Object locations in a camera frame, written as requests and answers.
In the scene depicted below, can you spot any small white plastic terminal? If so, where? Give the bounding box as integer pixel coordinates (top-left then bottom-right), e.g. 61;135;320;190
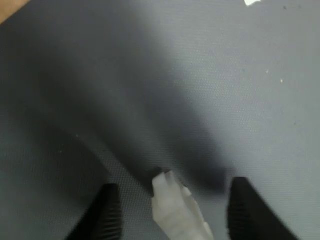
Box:
151;170;215;240

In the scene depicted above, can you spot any dark grey mat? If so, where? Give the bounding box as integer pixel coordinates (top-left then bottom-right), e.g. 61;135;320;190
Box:
0;0;320;240

